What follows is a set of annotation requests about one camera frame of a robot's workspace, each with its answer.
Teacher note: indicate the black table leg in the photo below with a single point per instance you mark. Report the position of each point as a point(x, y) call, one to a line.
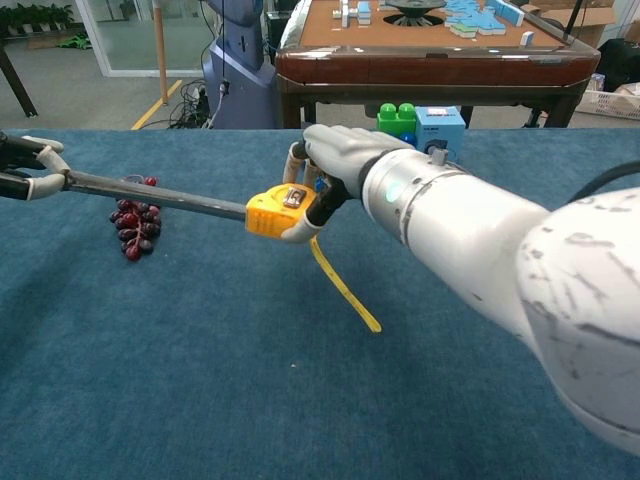
point(17, 90)

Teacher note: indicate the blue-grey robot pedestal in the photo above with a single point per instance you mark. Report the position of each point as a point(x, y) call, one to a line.
point(240, 90)

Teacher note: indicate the black fabric bag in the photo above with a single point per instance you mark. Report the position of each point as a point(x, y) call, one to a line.
point(620, 60)

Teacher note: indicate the black mahjong table dial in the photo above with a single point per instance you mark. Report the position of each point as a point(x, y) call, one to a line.
point(414, 12)

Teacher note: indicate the dark red grape bunch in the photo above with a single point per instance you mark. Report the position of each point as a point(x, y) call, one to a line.
point(135, 230)

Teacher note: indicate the green toy building brick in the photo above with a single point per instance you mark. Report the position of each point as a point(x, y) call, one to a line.
point(395, 120)

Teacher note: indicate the row of potted plants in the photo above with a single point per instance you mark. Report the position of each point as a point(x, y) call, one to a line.
point(40, 15)

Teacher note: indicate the glass partition white frame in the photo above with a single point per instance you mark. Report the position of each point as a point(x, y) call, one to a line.
point(140, 40)

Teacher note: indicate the light blue cardboard box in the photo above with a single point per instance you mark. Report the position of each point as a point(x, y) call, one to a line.
point(445, 130)

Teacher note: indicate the wooden pole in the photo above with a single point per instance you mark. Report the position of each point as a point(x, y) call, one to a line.
point(160, 50)

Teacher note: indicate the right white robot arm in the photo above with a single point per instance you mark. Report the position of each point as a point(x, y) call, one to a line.
point(475, 220)

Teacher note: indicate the stack of mahjong tiles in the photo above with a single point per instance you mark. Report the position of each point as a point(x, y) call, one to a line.
point(352, 14)

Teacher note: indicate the black tripod stand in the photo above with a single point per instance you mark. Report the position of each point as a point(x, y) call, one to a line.
point(573, 20)

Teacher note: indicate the green floor object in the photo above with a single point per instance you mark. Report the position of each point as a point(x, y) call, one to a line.
point(75, 41)

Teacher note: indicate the single blue white mahjong tile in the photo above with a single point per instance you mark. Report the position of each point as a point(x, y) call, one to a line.
point(527, 38)

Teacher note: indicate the pile of blue mahjong tiles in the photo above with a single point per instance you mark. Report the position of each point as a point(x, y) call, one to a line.
point(475, 20)

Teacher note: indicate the brown mahjong table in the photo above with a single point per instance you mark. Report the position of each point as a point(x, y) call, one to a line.
point(425, 65)

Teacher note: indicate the blue felt table cover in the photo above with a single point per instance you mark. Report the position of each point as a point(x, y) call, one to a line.
point(200, 375)

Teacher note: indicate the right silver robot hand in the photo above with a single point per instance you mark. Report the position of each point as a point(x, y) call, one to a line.
point(345, 155)

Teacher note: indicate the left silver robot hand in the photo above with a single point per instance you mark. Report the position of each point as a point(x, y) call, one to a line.
point(20, 147)

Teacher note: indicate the white plastic basket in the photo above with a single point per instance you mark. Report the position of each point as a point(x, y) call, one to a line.
point(607, 102)

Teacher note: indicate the brown cardboard box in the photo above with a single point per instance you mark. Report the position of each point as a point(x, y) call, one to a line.
point(595, 20)

